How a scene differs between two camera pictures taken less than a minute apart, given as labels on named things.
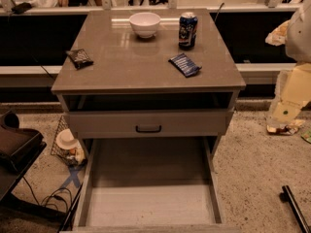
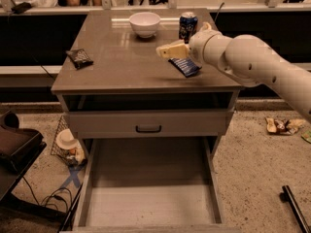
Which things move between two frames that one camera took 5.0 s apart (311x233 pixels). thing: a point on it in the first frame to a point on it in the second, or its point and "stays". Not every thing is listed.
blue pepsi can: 188,29 stays
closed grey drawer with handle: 151,123 stays
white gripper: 299,38 to 198,46
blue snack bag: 188,67 stays
